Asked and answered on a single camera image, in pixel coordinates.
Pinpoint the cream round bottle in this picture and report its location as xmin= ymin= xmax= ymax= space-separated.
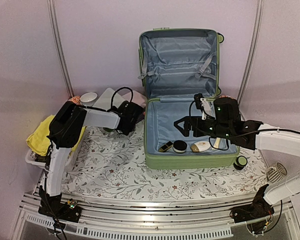
xmin=190 ymin=141 xmax=211 ymax=153

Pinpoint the floral white table mat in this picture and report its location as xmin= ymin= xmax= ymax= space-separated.
xmin=40 ymin=99 xmax=269 ymax=202

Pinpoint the small dark tube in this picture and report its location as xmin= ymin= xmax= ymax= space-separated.
xmin=158 ymin=141 xmax=173 ymax=153

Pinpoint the white green drawer box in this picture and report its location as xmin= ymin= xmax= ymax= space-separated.
xmin=92 ymin=88 xmax=128 ymax=133

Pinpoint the green hard-shell suitcase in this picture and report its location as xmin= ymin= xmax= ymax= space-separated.
xmin=138 ymin=28 xmax=240 ymax=170

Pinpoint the black lidded round jar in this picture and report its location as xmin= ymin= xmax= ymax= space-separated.
xmin=172 ymin=140 xmax=188 ymax=154

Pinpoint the white perforated plastic basket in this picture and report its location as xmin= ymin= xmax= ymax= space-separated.
xmin=25 ymin=150 xmax=76 ymax=171

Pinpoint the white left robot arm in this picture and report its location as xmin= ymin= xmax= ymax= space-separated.
xmin=43 ymin=101 xmax=144 ymax=197

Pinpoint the purple drawer box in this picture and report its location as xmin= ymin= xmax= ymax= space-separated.
xmin=130 ymin=102 xmax=145 ymax=122

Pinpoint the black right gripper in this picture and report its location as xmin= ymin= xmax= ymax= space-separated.
xmin=174 ymin=115 xmax=233 ymax=139

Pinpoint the white ribbed round object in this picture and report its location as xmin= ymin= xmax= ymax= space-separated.
xmin=266 ymin=162 xmax=288 ymax=184

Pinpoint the yellow garment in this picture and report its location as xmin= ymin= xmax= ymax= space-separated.
xmin=26 ymin=115 xmax=86 ymax=157

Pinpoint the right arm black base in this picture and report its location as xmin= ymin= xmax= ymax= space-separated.
xmin=229 ymin=184 xmax=275 ymax=223

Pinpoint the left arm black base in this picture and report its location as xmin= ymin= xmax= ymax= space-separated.
xmin=38 ymin=191 xmax=83 ymax=223

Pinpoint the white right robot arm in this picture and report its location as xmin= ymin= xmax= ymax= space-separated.
xmin=173 ymin=93 xmax=300 ymax=218

